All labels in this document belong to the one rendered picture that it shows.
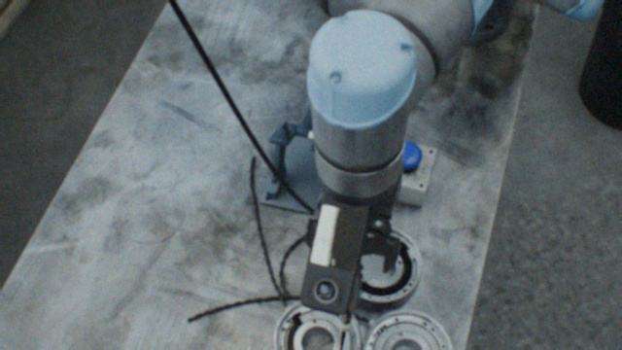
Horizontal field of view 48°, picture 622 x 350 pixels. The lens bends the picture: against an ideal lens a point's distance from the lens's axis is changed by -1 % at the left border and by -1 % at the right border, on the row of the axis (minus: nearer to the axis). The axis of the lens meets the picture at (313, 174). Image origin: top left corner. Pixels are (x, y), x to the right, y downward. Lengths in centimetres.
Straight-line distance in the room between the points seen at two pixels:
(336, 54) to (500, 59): 68
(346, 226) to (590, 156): 150
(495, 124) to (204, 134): 43
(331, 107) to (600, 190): 157
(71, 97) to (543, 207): 140
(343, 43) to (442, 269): 50
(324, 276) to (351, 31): 24
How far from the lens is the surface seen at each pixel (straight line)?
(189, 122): 107
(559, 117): 212
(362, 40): 49
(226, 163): 102
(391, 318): 88
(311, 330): 88
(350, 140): 52
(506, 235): 189
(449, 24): 55
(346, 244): 63
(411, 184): 94
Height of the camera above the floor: 165
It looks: 59 degrees down
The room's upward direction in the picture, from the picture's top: 5 degrees counter-clockwise
